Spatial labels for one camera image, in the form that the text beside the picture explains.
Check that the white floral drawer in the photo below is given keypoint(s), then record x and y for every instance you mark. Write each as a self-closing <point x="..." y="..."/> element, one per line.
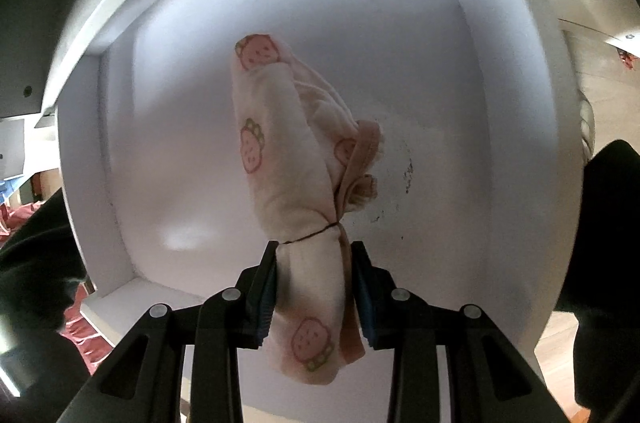
<point x="600" y="18"/>

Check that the pink printed baby cloth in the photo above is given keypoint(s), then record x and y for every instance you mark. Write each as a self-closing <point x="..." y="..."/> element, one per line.
<point x="280" y="163"/>

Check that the red paper scraps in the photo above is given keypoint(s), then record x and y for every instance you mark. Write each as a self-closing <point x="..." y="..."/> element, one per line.
<point x="625" y="59"/>

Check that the white storage bin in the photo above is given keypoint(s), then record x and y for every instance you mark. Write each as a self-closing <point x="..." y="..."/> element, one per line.
<point x="450" y="103"/>

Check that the brown elastic band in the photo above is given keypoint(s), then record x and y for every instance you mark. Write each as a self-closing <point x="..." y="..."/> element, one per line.
<point x="310" y="235"/>

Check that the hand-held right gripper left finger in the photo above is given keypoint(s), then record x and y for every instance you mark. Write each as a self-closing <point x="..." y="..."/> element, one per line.
<point x="267" y="293"/>

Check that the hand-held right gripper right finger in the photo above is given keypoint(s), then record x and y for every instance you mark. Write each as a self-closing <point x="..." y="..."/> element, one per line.
<point x="362" y="298"/>

